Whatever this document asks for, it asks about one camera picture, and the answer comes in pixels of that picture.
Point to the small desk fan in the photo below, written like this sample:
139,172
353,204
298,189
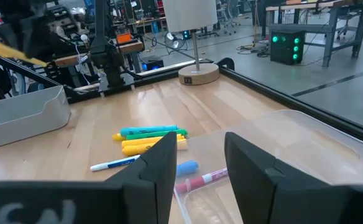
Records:
175,41

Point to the white shade wooden base lamp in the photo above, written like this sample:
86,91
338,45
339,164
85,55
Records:
189,14

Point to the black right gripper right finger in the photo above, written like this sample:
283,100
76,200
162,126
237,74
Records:
278,199

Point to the black computer tower green lights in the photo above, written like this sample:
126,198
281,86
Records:
285,49

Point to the thick blue highlighter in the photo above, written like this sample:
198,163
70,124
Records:
187,168

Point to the black box blue light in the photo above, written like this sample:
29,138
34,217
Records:
152,63

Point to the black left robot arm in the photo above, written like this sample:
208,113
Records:
102,34

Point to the green highlighter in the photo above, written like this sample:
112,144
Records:
156,134

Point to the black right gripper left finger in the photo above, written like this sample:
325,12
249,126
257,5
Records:
76,202

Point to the wooden bench top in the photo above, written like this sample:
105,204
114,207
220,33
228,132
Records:
128,48

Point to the orange box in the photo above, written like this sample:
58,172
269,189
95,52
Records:
124,38

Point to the office chair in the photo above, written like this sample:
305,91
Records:
228,12

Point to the grey plastic bin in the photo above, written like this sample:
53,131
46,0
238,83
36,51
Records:
20,124

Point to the red dry-erase marker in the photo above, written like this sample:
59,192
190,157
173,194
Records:
200,181

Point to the grey metal workbench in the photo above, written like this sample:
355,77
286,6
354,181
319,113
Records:
327,29

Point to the blue dry-erase marker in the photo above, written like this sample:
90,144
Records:
113,164

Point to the black aluminium table frame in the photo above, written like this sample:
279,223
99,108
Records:
293,104

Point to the black diagonal frame strut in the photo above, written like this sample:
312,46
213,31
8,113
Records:
29,73

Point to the yellow highlighter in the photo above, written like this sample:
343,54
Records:
135,150
138,142

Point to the teal highlighter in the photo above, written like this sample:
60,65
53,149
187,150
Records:
147,130

